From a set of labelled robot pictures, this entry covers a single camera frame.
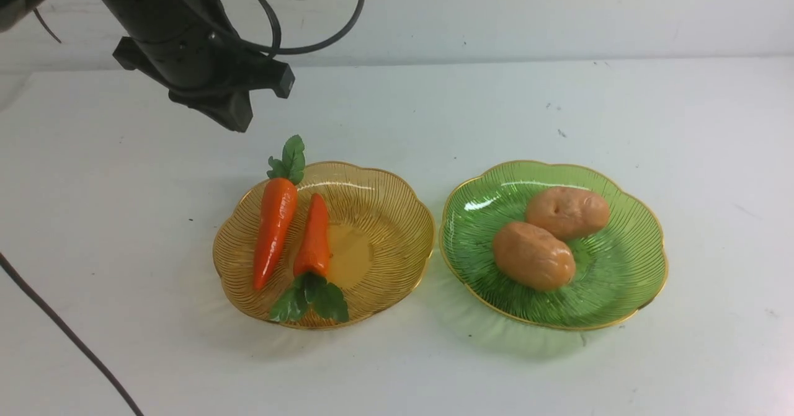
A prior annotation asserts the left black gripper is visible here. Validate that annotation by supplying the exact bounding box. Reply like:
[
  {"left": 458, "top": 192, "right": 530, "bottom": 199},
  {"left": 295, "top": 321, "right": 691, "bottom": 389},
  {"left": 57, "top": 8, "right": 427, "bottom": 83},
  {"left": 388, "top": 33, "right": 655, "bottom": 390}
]
[{"left": 112, "top": 0, "right": 295, "bottom": 133}]

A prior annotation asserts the orange toy carrot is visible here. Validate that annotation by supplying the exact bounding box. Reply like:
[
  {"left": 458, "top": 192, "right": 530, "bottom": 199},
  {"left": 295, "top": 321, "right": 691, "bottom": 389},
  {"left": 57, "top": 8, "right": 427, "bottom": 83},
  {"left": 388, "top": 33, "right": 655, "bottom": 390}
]
[
  {"left": 252, "top": 135, "right": 306, "bottom": 291},
  {"left": 269, "top": 193, "right": 350, "bottom": 323}
]

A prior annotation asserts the brown toy potato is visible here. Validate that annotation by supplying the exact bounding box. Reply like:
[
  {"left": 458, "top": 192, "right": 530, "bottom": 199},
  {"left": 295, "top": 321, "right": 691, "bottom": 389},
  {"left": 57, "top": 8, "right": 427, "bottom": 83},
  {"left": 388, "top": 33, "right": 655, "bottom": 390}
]
[
  {"left": 493, "top": 221, "right": 577, "bottom": 292},
  {"left": 525, "top": 186, "right": 612, "bottom": 241}
]

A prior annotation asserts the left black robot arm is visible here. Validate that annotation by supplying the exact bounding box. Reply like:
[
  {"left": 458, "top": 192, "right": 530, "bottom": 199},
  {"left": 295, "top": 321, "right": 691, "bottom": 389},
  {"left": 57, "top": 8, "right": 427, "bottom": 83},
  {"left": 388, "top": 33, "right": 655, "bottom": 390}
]
[{"left": 101, "top": 0, "right": 295, "bottom": 133}]

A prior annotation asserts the amber ribbed plastic plate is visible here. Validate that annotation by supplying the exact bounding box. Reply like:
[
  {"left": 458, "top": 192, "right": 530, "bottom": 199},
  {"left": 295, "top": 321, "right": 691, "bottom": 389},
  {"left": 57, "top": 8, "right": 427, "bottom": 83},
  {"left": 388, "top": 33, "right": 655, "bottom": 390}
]
[{"left": 213, "top": 161, "right": 435, "bottom": 324}]

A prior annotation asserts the green ribbed plastic plate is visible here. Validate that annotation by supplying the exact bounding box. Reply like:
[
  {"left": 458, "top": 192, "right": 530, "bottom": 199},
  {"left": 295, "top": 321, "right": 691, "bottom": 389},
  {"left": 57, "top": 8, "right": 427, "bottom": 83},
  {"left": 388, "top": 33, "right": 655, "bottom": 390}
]
[{"left": 439, "top": 160, "right": 669, "bottom": 331}]

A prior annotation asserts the black camera cable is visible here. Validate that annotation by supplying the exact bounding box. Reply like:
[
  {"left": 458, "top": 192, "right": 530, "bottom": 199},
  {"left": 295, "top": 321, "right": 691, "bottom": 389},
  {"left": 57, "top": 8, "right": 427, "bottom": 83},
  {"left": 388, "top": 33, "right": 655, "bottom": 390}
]
[{"left": 155, "top": 0, "right": 367, "bottom": 56}]

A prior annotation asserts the long black arm cable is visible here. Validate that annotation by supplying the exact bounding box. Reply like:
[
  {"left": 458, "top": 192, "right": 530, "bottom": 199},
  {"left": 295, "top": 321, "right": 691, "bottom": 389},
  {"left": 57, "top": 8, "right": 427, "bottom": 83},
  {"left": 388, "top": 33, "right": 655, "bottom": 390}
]
[{"left": 0, "top": 252, "right": 145, "bottom": 416}]

